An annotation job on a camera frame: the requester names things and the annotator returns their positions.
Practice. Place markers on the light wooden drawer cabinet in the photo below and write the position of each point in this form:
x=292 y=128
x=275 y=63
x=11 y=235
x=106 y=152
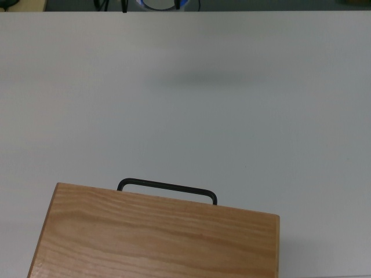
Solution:
x=150 y=237

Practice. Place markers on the black tripod legs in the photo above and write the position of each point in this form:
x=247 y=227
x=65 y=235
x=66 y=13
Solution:
x=101 y=2

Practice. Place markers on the black stand leg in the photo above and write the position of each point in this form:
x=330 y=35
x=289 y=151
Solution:
x=124 y=5

